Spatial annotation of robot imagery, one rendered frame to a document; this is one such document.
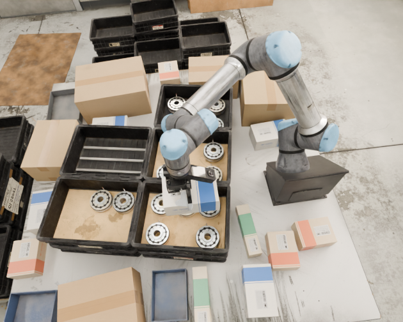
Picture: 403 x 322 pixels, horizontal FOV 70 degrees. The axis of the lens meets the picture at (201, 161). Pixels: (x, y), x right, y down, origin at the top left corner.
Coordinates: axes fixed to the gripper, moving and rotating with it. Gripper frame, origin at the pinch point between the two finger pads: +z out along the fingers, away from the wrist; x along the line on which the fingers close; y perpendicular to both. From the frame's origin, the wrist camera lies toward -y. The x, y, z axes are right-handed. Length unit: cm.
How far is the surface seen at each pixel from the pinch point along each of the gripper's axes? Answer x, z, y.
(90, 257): 9, 40, 52
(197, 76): -85, 25, -11
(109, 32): -208, 72, 63
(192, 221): 2.1, 27.8, 1.2
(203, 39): -169, 62, -22
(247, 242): 12.8, 35.0, -22.7
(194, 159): -30.3, 27.8, -3.0
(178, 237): 8.8, 27.8, 8.3
